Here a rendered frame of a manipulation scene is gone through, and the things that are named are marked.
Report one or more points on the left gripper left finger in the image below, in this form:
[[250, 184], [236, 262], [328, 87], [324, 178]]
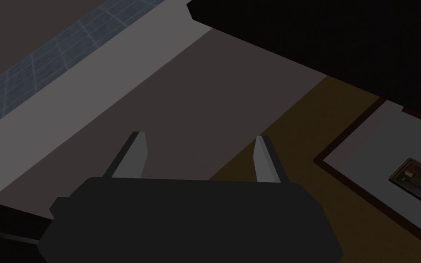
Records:
[[132, 160]]

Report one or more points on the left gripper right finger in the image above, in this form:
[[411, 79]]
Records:
[[267, 162]]

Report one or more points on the framed dark portrait picture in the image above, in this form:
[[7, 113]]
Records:
[[418, 182]]

